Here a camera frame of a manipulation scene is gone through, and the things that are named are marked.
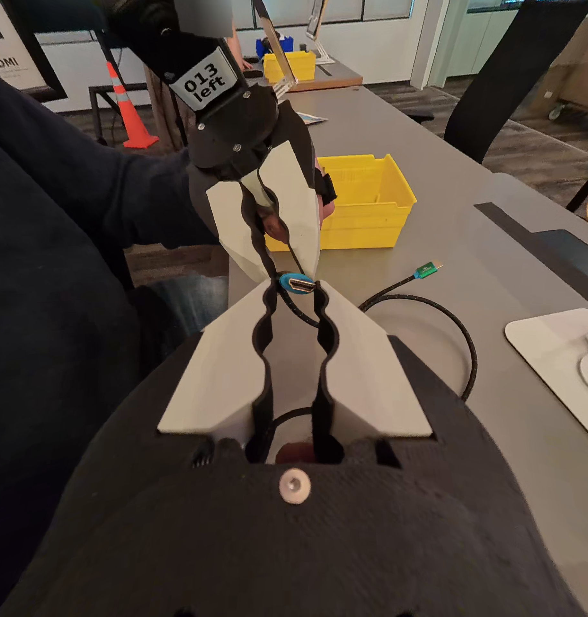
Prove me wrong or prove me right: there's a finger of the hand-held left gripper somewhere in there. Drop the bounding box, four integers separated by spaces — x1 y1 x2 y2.
206 180 275 282
260 140 324 282

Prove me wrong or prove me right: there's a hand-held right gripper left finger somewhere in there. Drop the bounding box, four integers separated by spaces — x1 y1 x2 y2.
159 283 275 454

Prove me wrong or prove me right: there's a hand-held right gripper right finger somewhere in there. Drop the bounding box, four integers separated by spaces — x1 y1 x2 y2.
314 285 434 456

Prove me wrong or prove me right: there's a yellow plastic bin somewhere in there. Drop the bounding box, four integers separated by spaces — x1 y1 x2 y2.
263 49 318 85
265 155 418 251

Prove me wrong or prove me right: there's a green plug braided hdmi cable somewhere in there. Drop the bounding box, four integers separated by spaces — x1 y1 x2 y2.
261 259 480 463

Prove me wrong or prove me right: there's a person's left forearm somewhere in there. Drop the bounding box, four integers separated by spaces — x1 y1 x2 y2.
0 68 219 253

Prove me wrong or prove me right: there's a person's leg in jeans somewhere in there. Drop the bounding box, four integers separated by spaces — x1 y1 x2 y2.
130 275 233 365

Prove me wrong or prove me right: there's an orange cone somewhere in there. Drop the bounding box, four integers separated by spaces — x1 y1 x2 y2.
105 60 161 151

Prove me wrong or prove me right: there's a framed patterned sign board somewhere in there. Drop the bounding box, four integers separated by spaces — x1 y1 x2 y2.
0 0 69 103

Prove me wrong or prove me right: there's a black chair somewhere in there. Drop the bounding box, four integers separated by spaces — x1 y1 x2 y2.
444 0 588 165

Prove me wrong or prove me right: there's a cardboard box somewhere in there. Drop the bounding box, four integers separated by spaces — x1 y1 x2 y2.
545 39 588 122

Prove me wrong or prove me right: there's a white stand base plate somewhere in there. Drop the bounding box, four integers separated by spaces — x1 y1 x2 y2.
506 309 588 450

